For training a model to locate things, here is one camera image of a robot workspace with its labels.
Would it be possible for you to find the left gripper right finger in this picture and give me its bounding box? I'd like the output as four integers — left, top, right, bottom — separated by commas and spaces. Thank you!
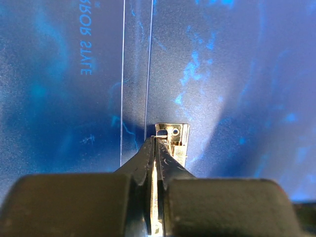
156, 140, 303, 237

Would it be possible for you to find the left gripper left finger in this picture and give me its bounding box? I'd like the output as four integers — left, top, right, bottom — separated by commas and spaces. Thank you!
0, 138, 155, 237

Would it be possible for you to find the metal folder clip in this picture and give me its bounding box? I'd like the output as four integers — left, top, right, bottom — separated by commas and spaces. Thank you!
150, 123, 190, 237

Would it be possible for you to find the blue plastic folder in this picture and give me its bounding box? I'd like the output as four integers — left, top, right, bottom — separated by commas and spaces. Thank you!
0, 0, 316, 201

